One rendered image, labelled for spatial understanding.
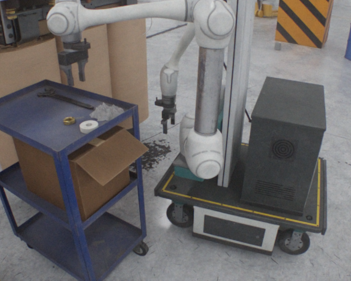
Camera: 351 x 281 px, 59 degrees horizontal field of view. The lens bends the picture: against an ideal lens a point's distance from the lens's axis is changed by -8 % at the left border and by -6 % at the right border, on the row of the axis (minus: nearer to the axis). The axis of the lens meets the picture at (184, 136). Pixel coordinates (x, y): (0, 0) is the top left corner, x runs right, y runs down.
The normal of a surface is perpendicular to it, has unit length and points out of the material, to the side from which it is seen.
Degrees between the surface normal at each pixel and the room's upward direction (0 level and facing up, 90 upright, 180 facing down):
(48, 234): 0
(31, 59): 90
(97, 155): 26
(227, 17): 87
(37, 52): 90
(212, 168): 96
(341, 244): 0
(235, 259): 0
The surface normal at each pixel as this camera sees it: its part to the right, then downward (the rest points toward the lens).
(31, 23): 0.87, 0.26
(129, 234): 0.01, -0.86
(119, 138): 0.40, -0.66
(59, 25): 0.00, 0.50
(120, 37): 0.31, 0.48
